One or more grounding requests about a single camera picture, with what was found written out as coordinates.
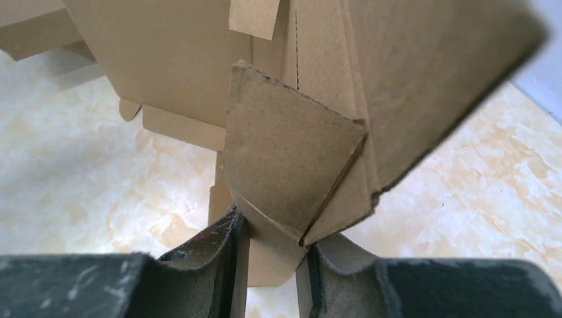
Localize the brown cardboard box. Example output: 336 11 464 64
1 1 549 287

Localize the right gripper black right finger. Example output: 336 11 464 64
296 234 561 317

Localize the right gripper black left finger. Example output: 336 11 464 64
1 206 249 317

